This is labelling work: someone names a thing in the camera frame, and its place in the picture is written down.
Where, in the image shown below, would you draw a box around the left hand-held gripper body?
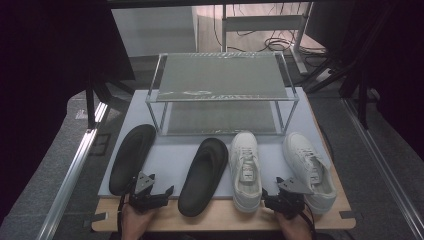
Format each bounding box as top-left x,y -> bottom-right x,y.
128,171 -> 168,213

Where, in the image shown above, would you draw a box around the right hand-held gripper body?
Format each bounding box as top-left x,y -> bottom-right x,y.
266,177 -> 315,220

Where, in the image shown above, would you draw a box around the black slipper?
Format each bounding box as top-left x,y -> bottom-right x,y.
108,123 -> 157,197
177,137 -> 230,218

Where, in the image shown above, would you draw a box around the white sneaker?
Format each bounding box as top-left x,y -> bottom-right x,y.
229,130 -> 263,214
282,131 -> 338,215

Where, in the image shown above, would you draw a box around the two-tier metal shoe rack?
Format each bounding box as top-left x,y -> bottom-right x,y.
145,51 -> 300,137

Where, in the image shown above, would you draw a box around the person's left hand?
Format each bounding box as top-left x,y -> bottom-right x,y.
120,202 -> 158,240

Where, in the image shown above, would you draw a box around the light blue mat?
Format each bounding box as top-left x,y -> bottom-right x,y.
98,87 -> 329,200

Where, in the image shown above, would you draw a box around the black metal stand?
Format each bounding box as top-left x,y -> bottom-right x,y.
302,56 -> 379,130
84,75 -> 135,130

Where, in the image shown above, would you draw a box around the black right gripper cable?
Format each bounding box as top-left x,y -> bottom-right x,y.
301,202 -> 317,236

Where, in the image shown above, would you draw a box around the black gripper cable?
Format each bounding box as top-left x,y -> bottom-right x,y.
116,192 -> 127,236
301,202 -> 317,236

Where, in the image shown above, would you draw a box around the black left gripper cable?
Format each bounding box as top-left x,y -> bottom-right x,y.
116,192 -> 127,236

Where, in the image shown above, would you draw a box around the aluminium rail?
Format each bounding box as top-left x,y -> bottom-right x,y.
342,98 -> 424,240
35,101 -> 110,240

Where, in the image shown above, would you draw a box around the coiled black floor cables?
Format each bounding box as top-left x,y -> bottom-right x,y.
264,35 -> 296,53

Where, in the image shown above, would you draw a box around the white metal desk frame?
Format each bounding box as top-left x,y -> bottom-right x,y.
221,2 -> 314,75

